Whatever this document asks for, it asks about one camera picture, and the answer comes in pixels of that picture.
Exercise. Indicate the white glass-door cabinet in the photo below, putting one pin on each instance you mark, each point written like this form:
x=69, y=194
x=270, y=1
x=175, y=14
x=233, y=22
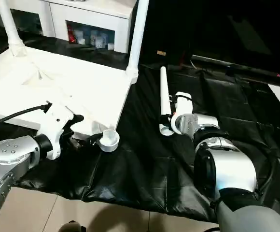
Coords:
x=82, y=19

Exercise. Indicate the small red bottle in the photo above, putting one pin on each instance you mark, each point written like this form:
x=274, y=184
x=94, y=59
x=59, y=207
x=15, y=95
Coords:
x=70, y=35

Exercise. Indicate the black plastic mat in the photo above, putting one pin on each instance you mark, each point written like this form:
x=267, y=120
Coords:
x=145, y=164

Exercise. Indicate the white plastic table leg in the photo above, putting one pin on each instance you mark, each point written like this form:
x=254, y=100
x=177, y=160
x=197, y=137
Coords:
x=137, y=38
x=9, y=29
x=164, y=96

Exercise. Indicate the small brown cardboard piece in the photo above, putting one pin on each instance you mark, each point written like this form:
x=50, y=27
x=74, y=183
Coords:
x=161, y=52

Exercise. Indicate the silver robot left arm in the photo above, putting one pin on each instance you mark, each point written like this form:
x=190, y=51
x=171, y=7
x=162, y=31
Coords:
x=9, y=159

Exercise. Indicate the white plastic table top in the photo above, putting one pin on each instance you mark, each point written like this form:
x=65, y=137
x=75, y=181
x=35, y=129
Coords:
x=58, y=87

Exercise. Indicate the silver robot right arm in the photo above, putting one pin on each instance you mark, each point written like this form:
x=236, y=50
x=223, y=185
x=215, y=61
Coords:
x=222, y=169

